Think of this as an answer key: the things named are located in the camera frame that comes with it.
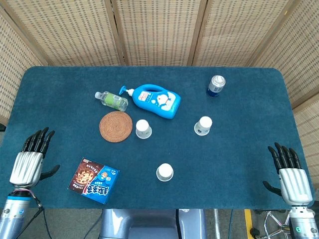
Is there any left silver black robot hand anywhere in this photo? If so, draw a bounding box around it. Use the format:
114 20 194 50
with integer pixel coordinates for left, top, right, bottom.
9 126 61 187

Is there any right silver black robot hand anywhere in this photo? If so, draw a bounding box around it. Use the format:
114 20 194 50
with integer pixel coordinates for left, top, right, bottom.
262 142 314 207

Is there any white cup blue flower print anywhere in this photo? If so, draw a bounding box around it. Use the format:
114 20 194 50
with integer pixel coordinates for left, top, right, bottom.
194 116 213 136

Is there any white cup fern leaf print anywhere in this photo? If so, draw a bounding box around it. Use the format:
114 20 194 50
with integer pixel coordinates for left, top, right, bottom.
156 163 174 182

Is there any chrome chair star base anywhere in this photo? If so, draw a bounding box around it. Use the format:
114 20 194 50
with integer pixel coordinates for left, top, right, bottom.
250 210 294 239

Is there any blue brown cookie box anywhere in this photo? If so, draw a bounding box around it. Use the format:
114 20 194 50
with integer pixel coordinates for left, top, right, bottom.
67 157 120 205

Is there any blue felt table cloth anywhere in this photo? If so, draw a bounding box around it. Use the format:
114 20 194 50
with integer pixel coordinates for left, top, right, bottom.
0 66 315 210

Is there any metal table leg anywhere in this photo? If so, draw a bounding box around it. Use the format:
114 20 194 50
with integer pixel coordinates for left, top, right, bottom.
213 209 221 239

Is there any round woven rattan coaster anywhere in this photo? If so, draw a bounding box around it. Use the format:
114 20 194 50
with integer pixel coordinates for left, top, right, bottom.
99 111 134 143

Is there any clear bottle green label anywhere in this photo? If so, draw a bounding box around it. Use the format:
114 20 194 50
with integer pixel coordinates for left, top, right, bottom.
94 91 129 112

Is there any white cup green flower print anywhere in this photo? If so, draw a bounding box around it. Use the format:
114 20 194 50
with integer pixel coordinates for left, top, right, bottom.
136 119 153 139

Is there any blue silver drink can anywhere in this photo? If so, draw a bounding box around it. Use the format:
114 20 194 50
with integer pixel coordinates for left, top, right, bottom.
206 75 226 98

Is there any blue-grey robot torso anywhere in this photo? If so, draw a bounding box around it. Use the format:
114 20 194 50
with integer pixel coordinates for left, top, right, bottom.
99 208 207 239

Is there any blue pump bottle cartoon label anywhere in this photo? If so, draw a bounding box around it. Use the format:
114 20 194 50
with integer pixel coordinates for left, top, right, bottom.
118 84 181 120

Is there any woven rattan folding screen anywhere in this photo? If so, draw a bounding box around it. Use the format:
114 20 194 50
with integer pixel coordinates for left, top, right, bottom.
0 0 319 180

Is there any black arm cable with connector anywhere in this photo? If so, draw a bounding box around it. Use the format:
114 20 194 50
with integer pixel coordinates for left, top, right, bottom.
13 190 53 239

